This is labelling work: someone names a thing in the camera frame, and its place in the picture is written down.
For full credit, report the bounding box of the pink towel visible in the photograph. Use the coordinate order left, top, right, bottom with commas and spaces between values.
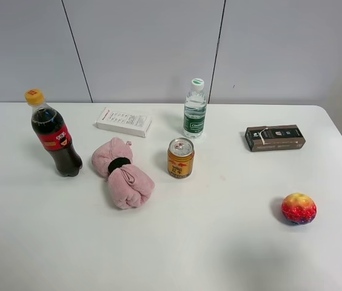
92, 137, 155, 209

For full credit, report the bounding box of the gold energy drink can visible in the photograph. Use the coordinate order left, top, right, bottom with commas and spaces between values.
167, 138, 195, 179

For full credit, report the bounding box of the clear water bottle green label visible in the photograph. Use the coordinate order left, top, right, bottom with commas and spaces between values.
183, 78, 207, 139

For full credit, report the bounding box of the black hair band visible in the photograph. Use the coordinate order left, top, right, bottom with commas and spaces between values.
107, 157, 131, 175

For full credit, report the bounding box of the white cardboard box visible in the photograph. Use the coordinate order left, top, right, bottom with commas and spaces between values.
95, 107, 152, 138

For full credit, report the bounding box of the dark brown capsule box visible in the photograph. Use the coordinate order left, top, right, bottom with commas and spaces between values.
244, 125, 306, 152

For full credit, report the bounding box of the cola bottle yellow cap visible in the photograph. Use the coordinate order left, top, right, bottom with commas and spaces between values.
24, 89, 82, 177

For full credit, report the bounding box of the rainbow dimpled ball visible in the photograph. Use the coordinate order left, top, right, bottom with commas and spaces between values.
281, 193, 317, 225

